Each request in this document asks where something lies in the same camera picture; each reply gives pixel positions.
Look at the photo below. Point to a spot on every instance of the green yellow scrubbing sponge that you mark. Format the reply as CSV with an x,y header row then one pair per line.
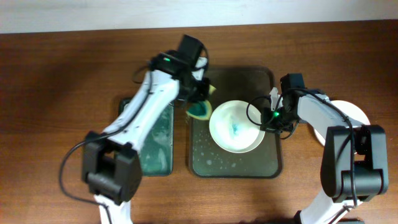
x,y
200,108

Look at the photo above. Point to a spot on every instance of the small green water tray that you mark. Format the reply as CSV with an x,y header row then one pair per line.
x,y
157,154

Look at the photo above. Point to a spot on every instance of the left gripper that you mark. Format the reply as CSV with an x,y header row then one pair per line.
x,y
197,93

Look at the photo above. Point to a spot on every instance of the large dark serving tray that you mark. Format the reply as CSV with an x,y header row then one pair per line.
x,y
206,158

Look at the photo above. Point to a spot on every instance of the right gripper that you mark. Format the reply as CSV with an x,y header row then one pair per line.
x,y
266,112

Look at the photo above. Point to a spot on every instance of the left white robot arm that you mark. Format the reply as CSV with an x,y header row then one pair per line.
x,y
110,166

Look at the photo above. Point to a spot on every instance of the white plate blue stain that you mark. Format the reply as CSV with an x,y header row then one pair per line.
x,y
234,127

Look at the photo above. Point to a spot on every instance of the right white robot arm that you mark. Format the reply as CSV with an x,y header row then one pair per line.
x,y
354,165

